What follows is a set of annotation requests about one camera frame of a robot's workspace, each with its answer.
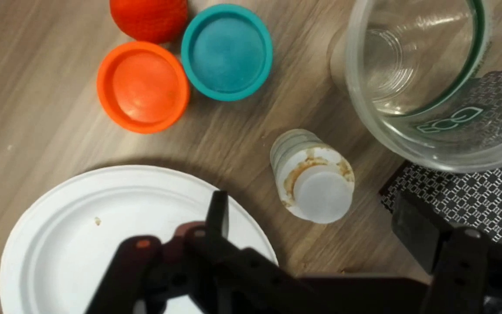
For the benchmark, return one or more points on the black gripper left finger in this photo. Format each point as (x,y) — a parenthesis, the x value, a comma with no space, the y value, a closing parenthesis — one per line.
(164,272)

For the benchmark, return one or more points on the red ball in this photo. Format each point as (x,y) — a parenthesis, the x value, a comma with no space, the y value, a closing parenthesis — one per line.
(149,17)

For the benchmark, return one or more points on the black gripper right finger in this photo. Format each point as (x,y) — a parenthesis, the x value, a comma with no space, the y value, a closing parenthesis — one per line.
(471,272)

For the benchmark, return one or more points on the teal lid dough container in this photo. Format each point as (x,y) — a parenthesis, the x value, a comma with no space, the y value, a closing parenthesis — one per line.
(227,52)

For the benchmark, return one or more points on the orange lid dough container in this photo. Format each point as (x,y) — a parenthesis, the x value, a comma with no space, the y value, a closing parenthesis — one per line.
(144,87)

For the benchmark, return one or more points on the small white plastic bottle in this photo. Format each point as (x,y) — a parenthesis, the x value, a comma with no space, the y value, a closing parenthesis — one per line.
(314,180)

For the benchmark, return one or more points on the white paper plate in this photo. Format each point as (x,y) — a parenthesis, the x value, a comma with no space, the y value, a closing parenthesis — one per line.
(88,244)

